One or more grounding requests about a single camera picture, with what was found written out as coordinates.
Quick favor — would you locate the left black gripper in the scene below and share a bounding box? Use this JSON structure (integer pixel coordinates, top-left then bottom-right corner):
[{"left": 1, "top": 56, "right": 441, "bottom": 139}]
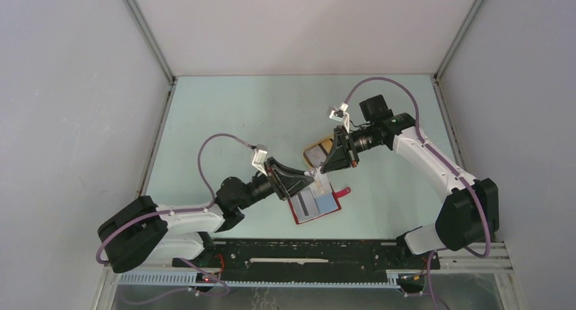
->
[{"left": 236, "top": 156, "right": 313, "bottom": 210}]

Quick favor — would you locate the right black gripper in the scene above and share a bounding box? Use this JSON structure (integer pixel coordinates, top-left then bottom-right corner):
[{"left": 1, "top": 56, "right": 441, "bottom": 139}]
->
[{"left": 321, "top": 124, "right": 382, "bottom": 174}]

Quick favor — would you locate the white VIP card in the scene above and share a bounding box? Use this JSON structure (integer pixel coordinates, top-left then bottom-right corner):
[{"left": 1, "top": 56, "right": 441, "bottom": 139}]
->
[{"left": 304, "top": 167, "right": 333, "bottom": 199}]

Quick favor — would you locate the white magnetic stripe card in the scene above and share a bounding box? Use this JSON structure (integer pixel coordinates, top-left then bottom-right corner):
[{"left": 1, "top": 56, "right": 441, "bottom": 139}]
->
[{"left": 290, "top": 190, "right": 319, "bottom": 224}]

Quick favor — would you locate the red card holder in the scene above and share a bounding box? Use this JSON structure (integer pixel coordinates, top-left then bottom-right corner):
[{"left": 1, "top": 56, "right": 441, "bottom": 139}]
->
[{"left": 289, "top": 182, "right": 352, "bottom": 225}]

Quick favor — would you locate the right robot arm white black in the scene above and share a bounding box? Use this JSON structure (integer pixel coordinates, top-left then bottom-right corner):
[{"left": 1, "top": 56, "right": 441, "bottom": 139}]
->
[{"left": 320, "top": 95, "right": 500, "bottom": 268}]

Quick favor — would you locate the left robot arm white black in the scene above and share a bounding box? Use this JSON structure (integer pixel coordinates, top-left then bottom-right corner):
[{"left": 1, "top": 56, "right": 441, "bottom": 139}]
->
[{"left": 96, "top": 158, "right": 317, "bottom": 273}]

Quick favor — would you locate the beige oval tray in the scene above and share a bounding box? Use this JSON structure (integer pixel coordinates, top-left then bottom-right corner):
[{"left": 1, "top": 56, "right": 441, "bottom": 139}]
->
[{"left": 302, "top": 137, "right": 336, "bottom": 169}]

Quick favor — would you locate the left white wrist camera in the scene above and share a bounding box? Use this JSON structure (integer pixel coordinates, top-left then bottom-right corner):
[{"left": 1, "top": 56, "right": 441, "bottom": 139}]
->
[{"left": 251, "top": 144, "right": 268, "bottom": 176}]

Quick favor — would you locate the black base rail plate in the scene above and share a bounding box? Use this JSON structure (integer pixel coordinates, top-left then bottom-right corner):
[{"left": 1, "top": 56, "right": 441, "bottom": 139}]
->
[{"left": 191, "top": 238, "right": 439, "bottom": 283}]

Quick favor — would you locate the white cable duct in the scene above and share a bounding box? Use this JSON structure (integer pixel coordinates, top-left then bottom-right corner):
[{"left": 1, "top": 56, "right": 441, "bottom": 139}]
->
[{"left": 118, "top": 271, "right": 400, "bottom": 289}]

